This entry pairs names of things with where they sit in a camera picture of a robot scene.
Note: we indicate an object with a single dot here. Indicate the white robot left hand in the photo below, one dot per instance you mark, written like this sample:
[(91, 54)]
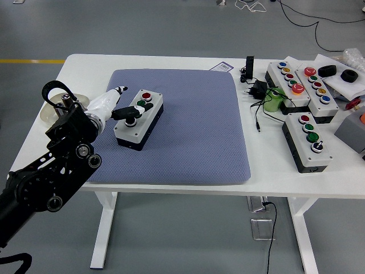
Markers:
[(104, 102)]

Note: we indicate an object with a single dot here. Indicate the green cup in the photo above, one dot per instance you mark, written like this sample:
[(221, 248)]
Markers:
[(271, 104)]

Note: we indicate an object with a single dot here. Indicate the clear plastic bag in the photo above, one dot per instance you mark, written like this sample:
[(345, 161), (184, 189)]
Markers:
[(353, 57)]

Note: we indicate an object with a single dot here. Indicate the dark cylindrical battery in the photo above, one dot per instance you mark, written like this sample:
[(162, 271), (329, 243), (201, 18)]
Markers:
[(66, 98), (59, 106)]

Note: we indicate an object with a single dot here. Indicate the large white sheet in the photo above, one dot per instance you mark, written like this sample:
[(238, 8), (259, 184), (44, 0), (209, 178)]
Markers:
[(342, 88)]

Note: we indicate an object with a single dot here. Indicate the black upright charger stand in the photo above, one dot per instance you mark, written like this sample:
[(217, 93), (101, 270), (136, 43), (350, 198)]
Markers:
[(250, 67)]

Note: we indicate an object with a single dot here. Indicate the white table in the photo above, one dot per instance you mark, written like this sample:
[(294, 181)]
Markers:
[(176, 61)]

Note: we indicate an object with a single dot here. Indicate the red mushroom knob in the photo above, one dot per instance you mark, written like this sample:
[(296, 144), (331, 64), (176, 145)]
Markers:
[(353, 104)]

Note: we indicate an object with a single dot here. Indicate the blue-grey textured mat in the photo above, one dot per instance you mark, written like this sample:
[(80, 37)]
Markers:
[(194, 128)]

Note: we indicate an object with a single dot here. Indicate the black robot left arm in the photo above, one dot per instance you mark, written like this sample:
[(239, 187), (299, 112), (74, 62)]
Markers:
[(57, 171)]

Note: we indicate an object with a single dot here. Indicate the grey box with orange button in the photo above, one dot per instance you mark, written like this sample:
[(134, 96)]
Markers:
[(350, 129)]

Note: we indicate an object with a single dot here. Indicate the four-button box with selector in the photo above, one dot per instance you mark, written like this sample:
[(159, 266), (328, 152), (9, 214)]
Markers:
[(319, 160)]

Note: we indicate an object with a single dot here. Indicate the grey four-button control box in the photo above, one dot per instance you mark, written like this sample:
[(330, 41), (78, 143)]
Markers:
[(137, 132)]

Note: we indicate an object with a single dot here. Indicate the beige shallow dish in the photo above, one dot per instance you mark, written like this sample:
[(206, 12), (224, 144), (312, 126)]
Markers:
[(45, 114)]

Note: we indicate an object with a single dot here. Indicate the black power adapter plug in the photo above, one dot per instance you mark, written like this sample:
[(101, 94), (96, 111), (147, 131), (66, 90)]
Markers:
[(261, 87)]

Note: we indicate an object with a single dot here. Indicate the five-button box, mushroom beside green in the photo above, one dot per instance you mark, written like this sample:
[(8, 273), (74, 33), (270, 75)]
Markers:
[(328, 109), (274, 70)]

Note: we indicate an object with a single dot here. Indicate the purple-bordered label card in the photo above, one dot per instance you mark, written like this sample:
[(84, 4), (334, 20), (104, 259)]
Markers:
[(222, 67)]

